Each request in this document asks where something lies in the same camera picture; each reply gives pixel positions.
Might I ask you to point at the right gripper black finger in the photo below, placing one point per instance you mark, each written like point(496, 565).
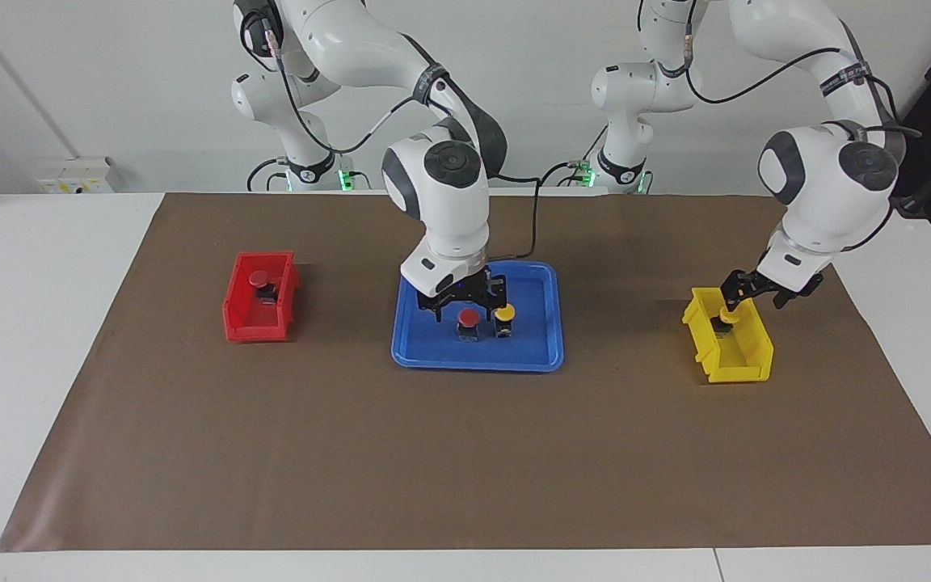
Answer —
point(441, 313)
point(498, 293)

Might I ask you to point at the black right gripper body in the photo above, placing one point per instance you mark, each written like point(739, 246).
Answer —
point(457, 295)

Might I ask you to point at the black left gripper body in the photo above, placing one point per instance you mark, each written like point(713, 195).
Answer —
point(764, 289)

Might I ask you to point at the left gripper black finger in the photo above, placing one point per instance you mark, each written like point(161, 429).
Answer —
point(734, 293)
point(785, 299)

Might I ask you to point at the yellow push button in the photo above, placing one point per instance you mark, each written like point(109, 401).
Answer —
point(504, 314)
point(725, 323)

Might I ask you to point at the red push button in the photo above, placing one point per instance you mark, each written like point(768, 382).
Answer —
point(468, 317)
point(259, 279)

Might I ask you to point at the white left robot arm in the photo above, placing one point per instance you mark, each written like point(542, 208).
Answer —
point(829, 186)

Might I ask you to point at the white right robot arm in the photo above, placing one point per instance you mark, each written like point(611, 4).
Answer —
point(441, 210)

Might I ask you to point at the blue plastic tray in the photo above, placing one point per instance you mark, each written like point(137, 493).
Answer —
point(433, 356)

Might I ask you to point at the yellow plastic bin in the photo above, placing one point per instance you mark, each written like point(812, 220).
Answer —
point(744, 370)

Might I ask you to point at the brown paper table mat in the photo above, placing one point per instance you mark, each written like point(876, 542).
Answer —
point(465, 461)

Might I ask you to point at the red plastic bin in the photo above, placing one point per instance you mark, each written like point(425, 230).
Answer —
point(255, 330)

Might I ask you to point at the white wall outlet box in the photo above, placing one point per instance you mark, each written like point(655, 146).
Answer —
point(73, 176)

